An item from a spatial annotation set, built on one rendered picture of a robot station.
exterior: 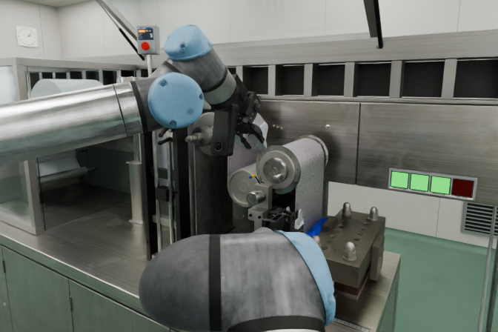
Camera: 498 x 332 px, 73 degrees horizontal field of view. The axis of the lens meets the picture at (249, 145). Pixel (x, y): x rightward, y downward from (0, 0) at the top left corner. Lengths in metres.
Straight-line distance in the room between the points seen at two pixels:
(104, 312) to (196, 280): 0.94
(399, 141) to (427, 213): 2.55
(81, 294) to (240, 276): 1.05
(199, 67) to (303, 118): 0.75
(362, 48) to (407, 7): 2.40
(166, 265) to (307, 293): 0.17
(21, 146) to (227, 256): 0.28
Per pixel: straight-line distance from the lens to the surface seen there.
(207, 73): 0.64
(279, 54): 1.36
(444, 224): 3.77
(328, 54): 1.28
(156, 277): 0.45
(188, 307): 0.43
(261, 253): 0.43
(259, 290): 0.42
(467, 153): 1.23
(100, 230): 1.59
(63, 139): 0.48
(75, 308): 1.49
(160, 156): 1.15
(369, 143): 1.25
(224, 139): 0.72
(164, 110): 0.46
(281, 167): 0.99
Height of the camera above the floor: 1.50
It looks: 10 degrees down
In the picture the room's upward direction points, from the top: straight up
